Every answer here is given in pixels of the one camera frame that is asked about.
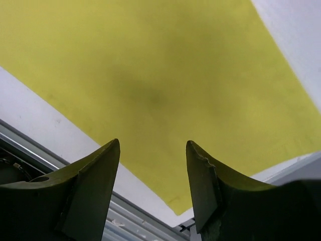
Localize aluminium rail frame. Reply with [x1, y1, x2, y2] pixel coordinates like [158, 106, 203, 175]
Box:
[1, 123, 200, 240]

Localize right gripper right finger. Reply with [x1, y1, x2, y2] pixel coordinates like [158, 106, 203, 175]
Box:
[186, 141, 320, 240]

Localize yellow-green trousers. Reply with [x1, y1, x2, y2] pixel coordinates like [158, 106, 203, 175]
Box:
[1, 1, 320, 215]

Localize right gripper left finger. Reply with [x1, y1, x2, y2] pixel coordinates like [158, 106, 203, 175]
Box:
[1, 139, 120, 240]

